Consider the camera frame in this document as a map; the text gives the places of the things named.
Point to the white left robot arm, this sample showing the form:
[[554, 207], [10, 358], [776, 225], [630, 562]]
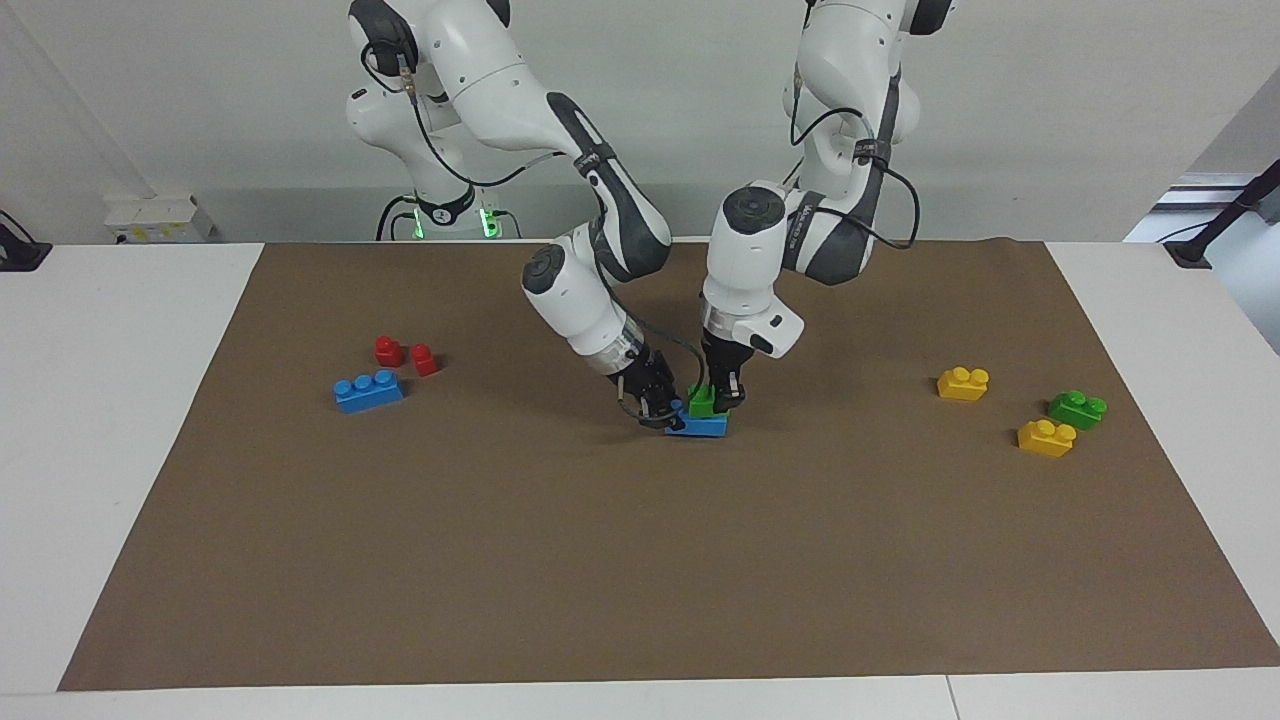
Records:
[[745, 250]]

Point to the black stand with pole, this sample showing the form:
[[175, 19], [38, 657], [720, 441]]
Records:
[[1215, 225]]

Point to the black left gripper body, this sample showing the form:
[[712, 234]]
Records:
[[725, 358]]

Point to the green two-stud block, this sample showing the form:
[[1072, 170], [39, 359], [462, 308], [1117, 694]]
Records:
[[1077, 410], [701, 401]]

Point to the blue three-stud block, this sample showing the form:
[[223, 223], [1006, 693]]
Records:
[[700, 427], [369, 391]]

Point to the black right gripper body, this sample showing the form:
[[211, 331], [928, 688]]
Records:
[[648, 378]]

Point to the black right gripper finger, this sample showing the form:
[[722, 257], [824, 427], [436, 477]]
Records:
[[654, 415], [674, 408]]

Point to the red one-stud block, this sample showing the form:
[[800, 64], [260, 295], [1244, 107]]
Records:
[[389, 350], [424, 360]]

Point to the white wall socket box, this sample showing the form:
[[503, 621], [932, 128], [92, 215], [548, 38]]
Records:
[[160, 218]]

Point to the yellow two-stud block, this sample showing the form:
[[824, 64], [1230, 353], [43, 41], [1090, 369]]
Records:
[[963, 384], [1046, 438]]

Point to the black table clamp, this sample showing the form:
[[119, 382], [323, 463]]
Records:
[[22, 255]]

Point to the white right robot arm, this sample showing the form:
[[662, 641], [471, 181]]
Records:
[[575, 300]]

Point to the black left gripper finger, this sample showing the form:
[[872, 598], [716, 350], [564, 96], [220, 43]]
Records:
[[718, 395], [737, 394]]

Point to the brown table mat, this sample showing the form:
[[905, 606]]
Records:
[[640, 560]]

